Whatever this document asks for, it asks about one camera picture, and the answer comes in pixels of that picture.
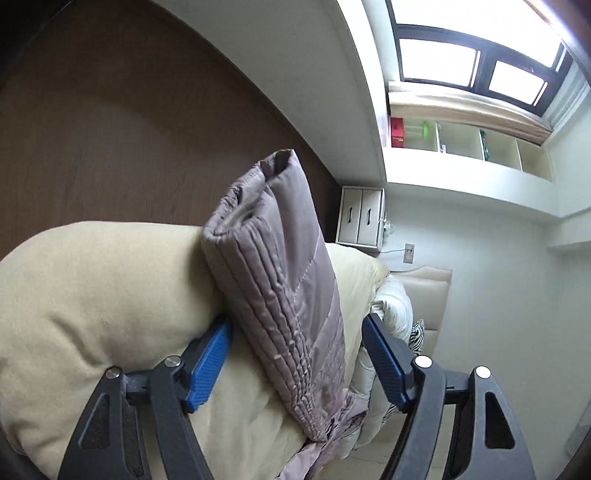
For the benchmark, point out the bed with beige sheet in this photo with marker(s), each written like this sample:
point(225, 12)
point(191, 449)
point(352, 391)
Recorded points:
point(92, 300)

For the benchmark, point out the red box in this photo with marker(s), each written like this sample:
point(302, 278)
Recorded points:
point(397, 133)

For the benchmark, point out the mauve puffer jacket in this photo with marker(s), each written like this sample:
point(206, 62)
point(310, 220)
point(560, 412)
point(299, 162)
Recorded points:
point(277, 277)

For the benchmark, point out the white duvet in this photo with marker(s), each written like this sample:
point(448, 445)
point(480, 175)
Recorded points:
point(392, 304)

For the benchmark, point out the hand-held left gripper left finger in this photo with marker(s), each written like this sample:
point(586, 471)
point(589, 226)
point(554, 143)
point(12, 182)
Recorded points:
point(210, 364)

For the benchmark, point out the dark green packet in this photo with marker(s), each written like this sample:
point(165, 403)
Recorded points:
point(485, 144)

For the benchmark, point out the white nightstand with drawers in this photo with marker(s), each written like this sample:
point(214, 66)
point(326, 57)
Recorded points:
point(358, 217)

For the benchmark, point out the black framed window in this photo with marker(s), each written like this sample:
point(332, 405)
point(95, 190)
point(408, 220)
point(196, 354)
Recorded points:
point(438, 60)

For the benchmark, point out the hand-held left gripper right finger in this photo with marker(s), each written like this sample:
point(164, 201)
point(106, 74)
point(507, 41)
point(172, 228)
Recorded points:
point(383, 360)

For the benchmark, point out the green bottle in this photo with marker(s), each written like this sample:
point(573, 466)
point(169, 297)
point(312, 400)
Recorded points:
point(425, 131)

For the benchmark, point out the white cubby shelf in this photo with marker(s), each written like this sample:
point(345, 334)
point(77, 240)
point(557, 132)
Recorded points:
point(461, 141)

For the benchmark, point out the beige curtain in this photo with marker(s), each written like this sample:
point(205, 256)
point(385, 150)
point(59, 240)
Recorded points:
point(461, 108)

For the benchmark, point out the wall outlet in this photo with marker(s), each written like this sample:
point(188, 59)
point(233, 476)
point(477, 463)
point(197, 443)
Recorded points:
point(409, 253)

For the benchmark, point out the zebra print pillow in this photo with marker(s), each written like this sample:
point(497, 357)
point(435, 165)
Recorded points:
point(418, 334)

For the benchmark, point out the beige padded headboard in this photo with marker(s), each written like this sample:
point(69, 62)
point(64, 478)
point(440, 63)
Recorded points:
point(434, 300)

